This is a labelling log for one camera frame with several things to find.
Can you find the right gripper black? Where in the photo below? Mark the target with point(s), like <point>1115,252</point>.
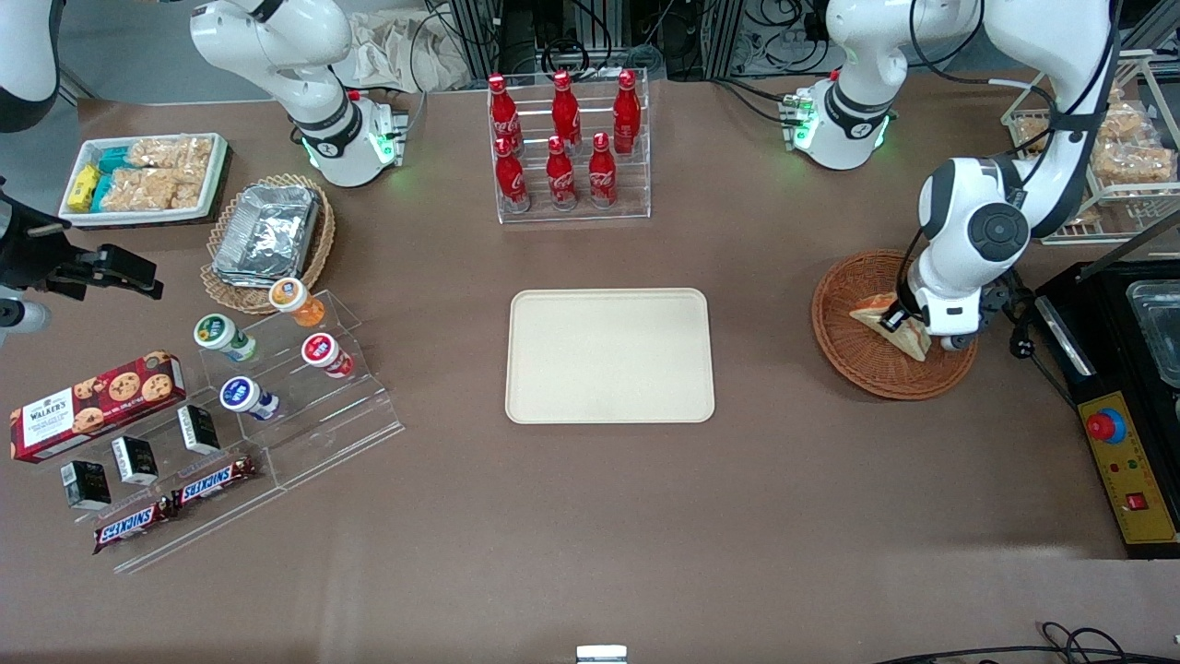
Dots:
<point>37,256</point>

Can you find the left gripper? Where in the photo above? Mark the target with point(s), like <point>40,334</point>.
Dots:
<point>893,319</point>

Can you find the triangular sandwich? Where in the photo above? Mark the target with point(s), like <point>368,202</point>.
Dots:
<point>913,343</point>

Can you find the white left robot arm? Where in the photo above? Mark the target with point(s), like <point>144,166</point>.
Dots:
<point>1060,37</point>

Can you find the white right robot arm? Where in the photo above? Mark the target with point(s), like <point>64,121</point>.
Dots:
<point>277,46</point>

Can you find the brown wicker basket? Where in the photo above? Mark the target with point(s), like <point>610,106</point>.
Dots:
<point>848,360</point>

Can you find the white rectangular snack tray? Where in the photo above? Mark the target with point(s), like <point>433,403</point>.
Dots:
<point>219,175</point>

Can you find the light wicker basket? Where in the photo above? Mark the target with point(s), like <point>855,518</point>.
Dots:
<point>318,249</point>

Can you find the beige plastic tray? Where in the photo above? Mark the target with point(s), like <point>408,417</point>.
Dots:
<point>608,355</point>

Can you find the teal snack pack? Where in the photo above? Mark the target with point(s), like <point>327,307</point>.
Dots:
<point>115,160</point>
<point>100,192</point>

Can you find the rice cracker pack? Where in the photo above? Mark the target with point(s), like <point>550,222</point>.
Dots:
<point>171,152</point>
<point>147,189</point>

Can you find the yellow snack pack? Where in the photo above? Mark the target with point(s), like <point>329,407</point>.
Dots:
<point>83,186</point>

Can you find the green lid yogurt cup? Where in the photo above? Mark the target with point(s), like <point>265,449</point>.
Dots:
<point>219,334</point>

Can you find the red Walkers cookie box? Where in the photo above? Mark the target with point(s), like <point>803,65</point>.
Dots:
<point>92,406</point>

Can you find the stacked aluminium foil containers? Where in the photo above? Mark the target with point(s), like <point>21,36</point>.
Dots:
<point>267,235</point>

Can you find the orange lid yogurt cup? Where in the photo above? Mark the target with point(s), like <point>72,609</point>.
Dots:
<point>293,297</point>

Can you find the blue lid yogurt cup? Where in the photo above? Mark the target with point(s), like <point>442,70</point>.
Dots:
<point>241,397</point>

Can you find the small black box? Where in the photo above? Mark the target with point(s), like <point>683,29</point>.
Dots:
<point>88,484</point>
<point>199,429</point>
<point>135,459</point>

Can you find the red lid yogurt cup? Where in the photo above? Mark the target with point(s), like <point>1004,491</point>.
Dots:
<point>323,353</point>

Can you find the black control box yellow panel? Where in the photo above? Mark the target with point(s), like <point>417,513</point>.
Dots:
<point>1106,341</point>

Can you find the Snickers chocolate bar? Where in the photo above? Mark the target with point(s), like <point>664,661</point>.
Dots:
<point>214,480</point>
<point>129,526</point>

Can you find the clear bagged pastry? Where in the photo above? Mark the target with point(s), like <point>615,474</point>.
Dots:
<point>1129,120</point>
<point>1031,134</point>
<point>1136,163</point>

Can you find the red emergency stop button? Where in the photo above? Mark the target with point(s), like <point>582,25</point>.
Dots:
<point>1105,425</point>

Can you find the thin black bar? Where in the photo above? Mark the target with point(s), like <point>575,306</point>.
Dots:
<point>1129,247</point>

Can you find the clear acrylic stepped stand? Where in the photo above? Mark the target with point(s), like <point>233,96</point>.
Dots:
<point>341,415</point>
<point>184,539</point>

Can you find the clear plastic container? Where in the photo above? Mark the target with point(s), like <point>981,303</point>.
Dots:
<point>1157,332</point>

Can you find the clear acrylic bottle rack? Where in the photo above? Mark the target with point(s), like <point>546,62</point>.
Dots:
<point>636,184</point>

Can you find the red cola bottle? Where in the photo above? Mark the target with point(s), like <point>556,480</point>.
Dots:
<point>560,180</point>
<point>503,111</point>
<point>511,180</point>
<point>627,106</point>
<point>602,175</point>
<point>565,106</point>

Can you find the crumpled beige cloth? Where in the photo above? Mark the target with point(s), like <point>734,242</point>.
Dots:
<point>396,51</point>

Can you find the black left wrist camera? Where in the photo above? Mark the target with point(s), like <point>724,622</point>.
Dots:
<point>998,300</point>

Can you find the aluminium frame structure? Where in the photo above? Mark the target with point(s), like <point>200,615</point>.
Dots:
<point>590,28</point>

